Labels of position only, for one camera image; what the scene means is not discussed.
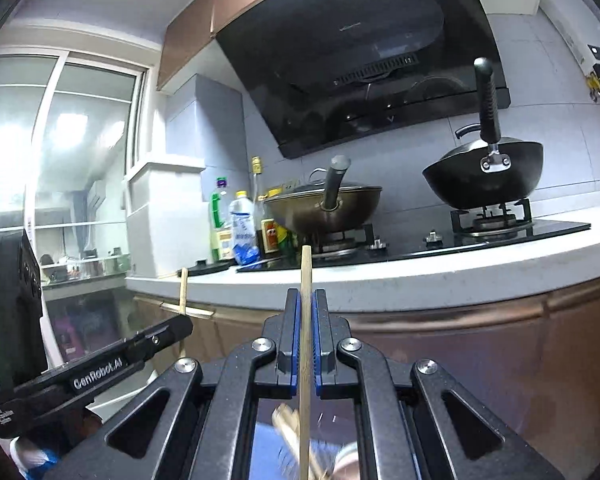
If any clear bottle with blue label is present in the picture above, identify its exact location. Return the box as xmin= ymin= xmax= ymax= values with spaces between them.
xmin=228 ymin=190 xmax=262 ymax=266

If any black round lid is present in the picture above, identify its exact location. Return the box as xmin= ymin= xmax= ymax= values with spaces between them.
xmin=187 ymin=259 xmax=234 ymax=276

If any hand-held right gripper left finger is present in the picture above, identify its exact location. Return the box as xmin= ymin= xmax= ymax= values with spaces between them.
xmin=45 ymin=289 xmax=302 ymax=480

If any person's left hand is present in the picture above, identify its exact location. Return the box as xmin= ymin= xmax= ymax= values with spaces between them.
xmin=10 ymin=405 xmax=103 ymax=478

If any brown upper kitchen cabinet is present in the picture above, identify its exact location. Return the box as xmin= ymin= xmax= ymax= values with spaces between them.
xmin=156 ymin=0 xmax=291 ymax=92

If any tall bottle with yellow cap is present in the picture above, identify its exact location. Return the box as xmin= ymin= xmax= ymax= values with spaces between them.
xmin=251 ymin=156 xmax=265 ymax=203

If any brown kitchen cabinet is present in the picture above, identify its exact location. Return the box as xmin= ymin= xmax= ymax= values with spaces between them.
xmin=130 ymin=272 xmax=600 ymax=480
xmin=156 ymin=0 xmax=291 ymax=92

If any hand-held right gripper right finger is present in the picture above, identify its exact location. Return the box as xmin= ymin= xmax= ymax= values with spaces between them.
xmin=313 ymin=289 xmax=564 ymax=480

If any bronze wok with handle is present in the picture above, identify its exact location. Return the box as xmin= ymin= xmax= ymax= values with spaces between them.
xmin=264 ymin=156 xmax=383 ymax=236

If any brown lower kitchen cabinet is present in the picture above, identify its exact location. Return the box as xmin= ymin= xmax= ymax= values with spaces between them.
xmin=130 ymin=272 xmax=600 ymax=480

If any green dish soap bottle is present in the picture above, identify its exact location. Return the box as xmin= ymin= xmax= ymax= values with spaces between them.
xmin=209 ymin=176 xmax=233 ymax=262

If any black glass gas stove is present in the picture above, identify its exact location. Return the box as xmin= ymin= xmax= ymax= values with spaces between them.
xmin=236 ymin=199 xmax=592 ymax=273

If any glass wok lid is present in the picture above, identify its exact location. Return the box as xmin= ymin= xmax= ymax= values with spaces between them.
xmin=264 ymin=169 xmax=383 ymax=197

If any sliding glass window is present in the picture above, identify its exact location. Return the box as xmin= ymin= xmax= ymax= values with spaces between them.
xmin=0 ymin=52 xmax=148 ymax=241

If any black range hood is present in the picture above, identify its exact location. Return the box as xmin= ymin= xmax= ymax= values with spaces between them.
xmin=215 ymin=0 xmax=512 ymax=160

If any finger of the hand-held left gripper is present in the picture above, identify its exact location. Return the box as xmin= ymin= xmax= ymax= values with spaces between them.
xmin=125 ymin=314 xmax=194 ymax=359

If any group of bamboo chopsticks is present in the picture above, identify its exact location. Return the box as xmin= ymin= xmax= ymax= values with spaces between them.
xmin=271 ymin=404 xmax=331 ymax=480

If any single bamboo chopstick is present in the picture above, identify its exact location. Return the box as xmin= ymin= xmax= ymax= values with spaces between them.
xmin=178 ymin=267 xmax=189 ymax=361
xmin=300 ymin=246 xmax=314 ymax=480

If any blue fluffy mat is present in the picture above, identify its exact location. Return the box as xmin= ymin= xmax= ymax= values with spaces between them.
xmin=252 ymin=422 xmax=366 ymax=480

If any black wok with handle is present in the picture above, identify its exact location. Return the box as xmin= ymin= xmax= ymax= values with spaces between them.
xmin=422 ymin=57 xmax=545 ymax=209

